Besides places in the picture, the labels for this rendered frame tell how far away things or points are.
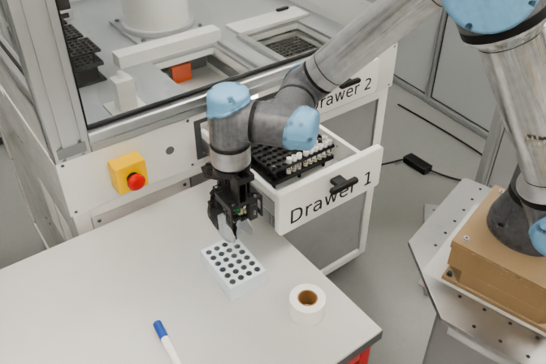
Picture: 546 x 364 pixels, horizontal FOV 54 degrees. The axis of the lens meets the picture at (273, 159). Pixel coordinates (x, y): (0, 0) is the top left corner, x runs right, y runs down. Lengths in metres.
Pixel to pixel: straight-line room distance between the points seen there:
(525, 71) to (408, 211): 1.75
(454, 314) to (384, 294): 1.02
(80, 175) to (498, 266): 0.86
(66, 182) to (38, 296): 0.24
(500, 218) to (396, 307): 1.03
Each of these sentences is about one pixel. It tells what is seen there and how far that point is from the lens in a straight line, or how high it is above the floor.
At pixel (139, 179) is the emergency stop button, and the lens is 1.20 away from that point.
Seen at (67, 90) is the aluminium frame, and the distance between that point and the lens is 1.13.
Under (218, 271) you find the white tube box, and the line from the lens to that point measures 1.09.
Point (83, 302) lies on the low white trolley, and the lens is 1.15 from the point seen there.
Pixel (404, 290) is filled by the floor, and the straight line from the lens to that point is 2.16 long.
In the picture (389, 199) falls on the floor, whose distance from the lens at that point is 2.53.
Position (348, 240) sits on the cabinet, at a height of 0.17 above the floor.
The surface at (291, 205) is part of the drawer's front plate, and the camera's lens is 1.09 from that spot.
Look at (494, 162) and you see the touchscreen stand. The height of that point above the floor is 0.47.
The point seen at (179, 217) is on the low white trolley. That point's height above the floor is 0.76.
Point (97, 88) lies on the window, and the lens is 1.16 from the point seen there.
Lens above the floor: 1.61
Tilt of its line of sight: 36 degrees down
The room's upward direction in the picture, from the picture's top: straight up
